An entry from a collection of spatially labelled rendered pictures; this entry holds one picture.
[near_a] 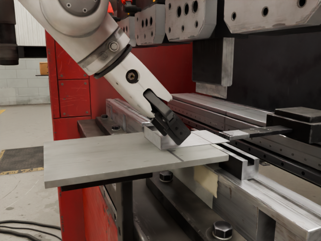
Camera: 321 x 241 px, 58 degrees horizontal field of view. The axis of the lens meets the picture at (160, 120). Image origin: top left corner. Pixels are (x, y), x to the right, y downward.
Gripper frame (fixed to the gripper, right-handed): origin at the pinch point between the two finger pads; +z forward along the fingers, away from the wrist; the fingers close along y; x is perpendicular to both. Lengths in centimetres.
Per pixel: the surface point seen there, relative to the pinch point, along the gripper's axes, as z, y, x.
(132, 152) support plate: -3.5, -3.4, 7.7
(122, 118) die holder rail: 9, 52, 3
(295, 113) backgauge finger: 16.8, -1.7, -21.0
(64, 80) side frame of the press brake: -10, 84, 8
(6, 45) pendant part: -39, 139, 16
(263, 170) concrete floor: 198, 177, -72
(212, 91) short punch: -0.3, -2.1, -9.4
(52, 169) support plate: -11.2, -6.2, 16.6
